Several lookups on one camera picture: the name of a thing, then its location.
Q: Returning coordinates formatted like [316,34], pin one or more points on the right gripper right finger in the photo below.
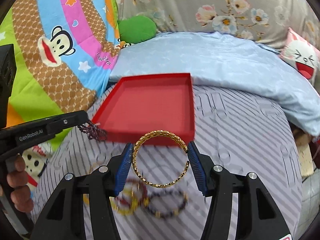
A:
[258,215]

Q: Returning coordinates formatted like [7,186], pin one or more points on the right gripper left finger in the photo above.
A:
[63,214]

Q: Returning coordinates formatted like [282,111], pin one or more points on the dark garnet bead tassel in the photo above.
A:
[93,131]

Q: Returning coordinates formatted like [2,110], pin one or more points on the gold chain bangle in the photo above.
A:
[145,138]

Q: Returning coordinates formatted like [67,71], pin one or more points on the red jewelry tray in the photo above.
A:
[137,105]

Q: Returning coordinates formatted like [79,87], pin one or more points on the person's left hand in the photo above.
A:
[18,179]

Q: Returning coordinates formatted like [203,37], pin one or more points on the grey striped lettered sheet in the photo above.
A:
[239,131]

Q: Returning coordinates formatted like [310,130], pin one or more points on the colourful cartoon monkey blanket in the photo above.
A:
[64,51]

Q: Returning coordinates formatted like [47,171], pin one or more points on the light blue quilt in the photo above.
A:
[225,61]

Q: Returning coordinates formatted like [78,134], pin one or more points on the green plush cushion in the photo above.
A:
[137,29]

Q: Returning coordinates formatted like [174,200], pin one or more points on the pink cartoon face pillow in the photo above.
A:
[301,55]

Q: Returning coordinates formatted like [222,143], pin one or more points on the grey floral bed sheet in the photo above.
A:
[264,21]

